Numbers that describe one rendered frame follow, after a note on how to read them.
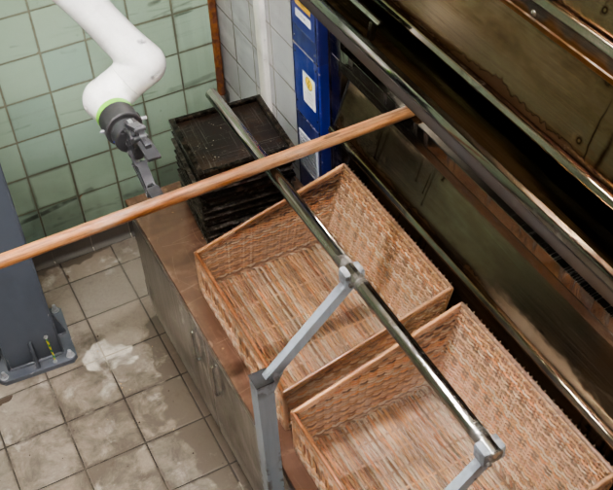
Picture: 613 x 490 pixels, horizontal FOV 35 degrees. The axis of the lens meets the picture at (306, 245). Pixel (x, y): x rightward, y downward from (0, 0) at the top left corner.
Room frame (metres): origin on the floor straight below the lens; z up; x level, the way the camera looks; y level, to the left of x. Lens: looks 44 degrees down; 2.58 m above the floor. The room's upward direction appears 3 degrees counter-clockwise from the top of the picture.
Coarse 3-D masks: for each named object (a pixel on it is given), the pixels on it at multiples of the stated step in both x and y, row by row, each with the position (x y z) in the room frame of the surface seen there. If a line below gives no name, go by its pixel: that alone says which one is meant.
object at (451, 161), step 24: (360, 72) 2.06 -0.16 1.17; (384, 96) 1.96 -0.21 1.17; (408, 120) 1.86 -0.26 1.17; (432, 144) 1.76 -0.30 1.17; (456, 168) 1.67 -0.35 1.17; (480, 192) 1.59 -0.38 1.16; (504, 216) 1.51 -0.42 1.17; (528, 240) 1.43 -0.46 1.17; (552, 264) 1.36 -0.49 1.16; (576, 288) 1.29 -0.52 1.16; (600, 312) 1.23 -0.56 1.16
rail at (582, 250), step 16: (320, 0) 1.96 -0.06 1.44; (336, 16) 1.89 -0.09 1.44; (352, 32) 1.82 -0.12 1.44; (368, 48) 1.75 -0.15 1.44; (384, 64) 1.69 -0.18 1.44; (400, 80) 1.64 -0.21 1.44; (416, 96) 1.58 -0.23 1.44; (432, 112) 1.53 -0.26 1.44; (448, 128) 1.48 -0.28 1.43; (464, 144) 1.43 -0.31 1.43; (480, 144) 1.42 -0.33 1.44; (480, 160) 1.38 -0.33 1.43; (496, 160) 1.36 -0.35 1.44; (496, 176) 1.33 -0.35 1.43; (512, 176) 1.32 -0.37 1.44; (512, 192) 1.29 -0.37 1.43; (528, 192) 1.27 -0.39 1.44; (528, 208) 1.24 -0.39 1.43; (544, 208) 1.23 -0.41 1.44; (544, 224) 1.21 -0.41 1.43; (560, 224) 1.19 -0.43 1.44; (576, 240) 1.14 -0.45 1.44; (592, 256) 1.11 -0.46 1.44; (608, 272) 1.07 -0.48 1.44
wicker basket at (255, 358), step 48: (336, 192) 2.07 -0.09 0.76; (240, 240) 1.95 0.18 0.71; (288, 240) 2.01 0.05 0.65; (336, 240) 2.01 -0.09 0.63; (384, 240) 1.85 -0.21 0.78; (240, 288) 1.89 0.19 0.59; (288, 288) 1.87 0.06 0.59; (384, 288) 1.78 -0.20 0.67; (432, 288) 1.65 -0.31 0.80; (240, 336) 1.63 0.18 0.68; (288, 336) 1.70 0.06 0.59; (336, 336) 1.69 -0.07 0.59; (384, 336) 1.52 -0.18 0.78; (288, 384) 1.54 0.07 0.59
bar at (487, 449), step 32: (288, 192) 1.61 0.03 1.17; (320, 224) 1.51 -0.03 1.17; (352, 288) 1.36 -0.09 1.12; (320, 320) 1.33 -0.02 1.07; (384, 320) 1.23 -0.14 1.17; (288, 352) 1.30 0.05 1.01; (416, 352) 1.14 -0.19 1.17; (256, 384) 1.26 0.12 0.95; (448, 384) 1.07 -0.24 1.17; (256, 416) 1.27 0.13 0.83; (480, 448) 0.93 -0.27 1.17
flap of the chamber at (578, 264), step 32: (384, 32) 1.87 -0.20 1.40; (416, 64) 1.74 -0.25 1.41; (448, 96) 1.61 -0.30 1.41; (480, 96) 1.63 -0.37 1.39; (480, 128) 1.50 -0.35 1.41; (512, 128) 1.51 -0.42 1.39; (512, 160) 1.40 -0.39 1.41; (544, 160) 1.41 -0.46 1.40; (544, 192) 1.30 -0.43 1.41; (576, 192) 1.31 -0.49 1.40; (576, 224) 1.22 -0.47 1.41; (608, 224) 1.23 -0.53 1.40; (576, 256) 1.13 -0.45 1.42; (608, 256) 1.13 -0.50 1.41; (608, 288) 1.05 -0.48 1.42
